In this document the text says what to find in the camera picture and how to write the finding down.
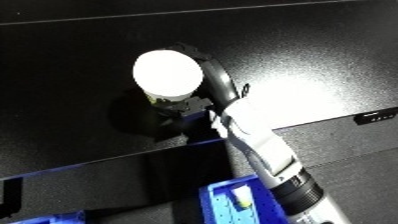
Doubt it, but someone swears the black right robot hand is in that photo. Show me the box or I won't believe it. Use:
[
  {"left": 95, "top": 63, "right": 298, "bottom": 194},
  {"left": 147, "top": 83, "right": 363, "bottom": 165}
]
[{"left": 149, "top": 42, "right": 251, "bottom": 118}]

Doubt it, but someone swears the white paper cup green band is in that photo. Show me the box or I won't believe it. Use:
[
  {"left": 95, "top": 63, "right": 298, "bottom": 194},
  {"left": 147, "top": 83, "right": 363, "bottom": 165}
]
[
  {"left": 229, "top": 185, "right": 255, "bottom": 209},
  {"left": 131, "top": 49, "right": 207, "bottom": 108}
]

